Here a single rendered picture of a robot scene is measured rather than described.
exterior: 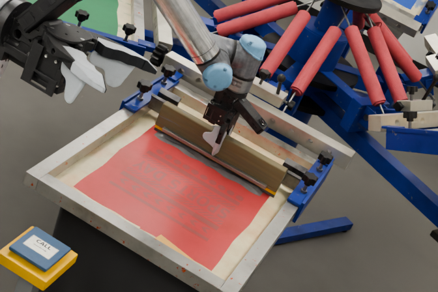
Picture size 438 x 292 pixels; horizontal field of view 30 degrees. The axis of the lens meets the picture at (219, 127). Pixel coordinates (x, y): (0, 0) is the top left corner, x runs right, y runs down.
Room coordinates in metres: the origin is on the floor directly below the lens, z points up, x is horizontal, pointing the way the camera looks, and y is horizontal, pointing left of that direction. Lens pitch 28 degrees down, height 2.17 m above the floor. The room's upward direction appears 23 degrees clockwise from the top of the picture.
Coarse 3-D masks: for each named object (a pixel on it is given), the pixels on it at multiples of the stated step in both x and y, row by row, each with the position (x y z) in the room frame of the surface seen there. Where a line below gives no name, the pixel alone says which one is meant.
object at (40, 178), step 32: (192, 96) 2.31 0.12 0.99; (96, 128) 1.90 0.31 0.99; (64, 160) 1.70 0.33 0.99; (64, 192) 1.58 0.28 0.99; (96, 224) 1.55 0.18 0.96; (128, 224) 1.57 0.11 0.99; (288, 224) 1.90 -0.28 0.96; (160, 256) 1.51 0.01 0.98; (256, 256) 1.65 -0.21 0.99; (224, 288) 1.49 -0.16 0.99
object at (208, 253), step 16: (208, 176) 1.97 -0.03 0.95; (240, 192) 1.95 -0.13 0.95; (240, 208) 1.88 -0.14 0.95; (256, 208) 1.91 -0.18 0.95; (144, 224) 1.64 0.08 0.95; (160, 224) 1.67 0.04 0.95; (176, 224) 1.69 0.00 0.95; (224, 224) 1.78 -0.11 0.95; (240, 224) 1.81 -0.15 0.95; (176, 240) 1.63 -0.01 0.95; (192, 240) 1.66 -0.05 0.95; (208, 240) 1.69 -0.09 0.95; (224, 240) 1.71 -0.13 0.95; (192, 256) 1.60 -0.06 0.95; (208, 256) 1.62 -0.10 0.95
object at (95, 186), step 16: (128, 144) 1.95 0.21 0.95; (144, 144) 1.99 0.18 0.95; (160, 144) 2.02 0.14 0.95; (112, 160) 1.85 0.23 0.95; (128, 160) 1.88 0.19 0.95; (192, 160) 2.01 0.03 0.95; (96, 176) 1.75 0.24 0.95; (112, 176) 1.78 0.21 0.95; (96, 192) 1.68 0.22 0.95; (112, 192) 1.71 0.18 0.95; (112, 208) 1.65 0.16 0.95; (128, 208) 1.68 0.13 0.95; (144, 208) 1.70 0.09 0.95
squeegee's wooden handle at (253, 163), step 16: (160, 112) 2.07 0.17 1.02; (176, 112) 2.06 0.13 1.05; (176, 128) 2.06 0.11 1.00; (192, 128) 2.05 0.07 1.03; (208, 128) 2.04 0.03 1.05; (208, 144) 2.04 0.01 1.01; (224, 144) 2.03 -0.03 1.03; (240, 144) 2.03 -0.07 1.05; (240, 160) 2.01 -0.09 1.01; (256, 160) 2.01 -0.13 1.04; (272, 160) 2.02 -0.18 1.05; (256, 176) 2.00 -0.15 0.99; (272, 176) 1.99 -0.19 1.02
